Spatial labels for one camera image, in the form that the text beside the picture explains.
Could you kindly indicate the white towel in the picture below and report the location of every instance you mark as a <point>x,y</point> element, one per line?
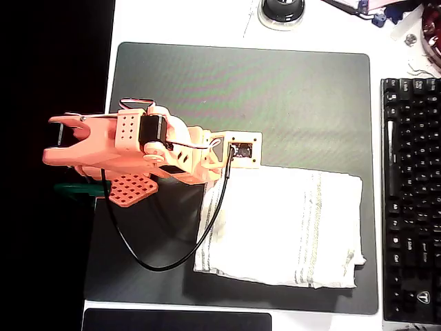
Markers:
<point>275,224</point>

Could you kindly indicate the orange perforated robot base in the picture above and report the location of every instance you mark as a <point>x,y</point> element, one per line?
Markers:
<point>132,189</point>

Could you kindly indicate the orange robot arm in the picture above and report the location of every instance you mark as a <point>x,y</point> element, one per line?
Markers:
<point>100,145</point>

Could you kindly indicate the black desk mat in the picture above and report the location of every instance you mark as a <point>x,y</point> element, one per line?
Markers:
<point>275,103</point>

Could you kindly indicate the green clamp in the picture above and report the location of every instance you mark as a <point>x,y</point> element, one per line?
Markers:
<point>79,189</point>

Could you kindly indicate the black rectangular pad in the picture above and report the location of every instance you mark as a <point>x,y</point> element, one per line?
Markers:
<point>175,320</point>

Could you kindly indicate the round black object white rim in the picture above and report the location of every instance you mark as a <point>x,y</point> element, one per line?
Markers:
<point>280,10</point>

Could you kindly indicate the black keyboard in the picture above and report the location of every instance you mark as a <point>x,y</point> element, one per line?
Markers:
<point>413,200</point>

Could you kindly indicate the small blue object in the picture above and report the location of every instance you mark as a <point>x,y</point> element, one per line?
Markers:
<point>378,20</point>

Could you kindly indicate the white tangled thread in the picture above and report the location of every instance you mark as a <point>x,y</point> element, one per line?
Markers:
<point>418,70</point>

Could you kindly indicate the small grey metal part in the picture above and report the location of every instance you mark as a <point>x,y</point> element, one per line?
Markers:
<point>410,39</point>

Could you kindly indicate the dark red round object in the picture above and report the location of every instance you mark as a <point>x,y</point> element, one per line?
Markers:
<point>432,24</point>

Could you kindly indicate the orange-framed gripper camera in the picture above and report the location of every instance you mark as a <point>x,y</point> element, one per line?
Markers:
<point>256,162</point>

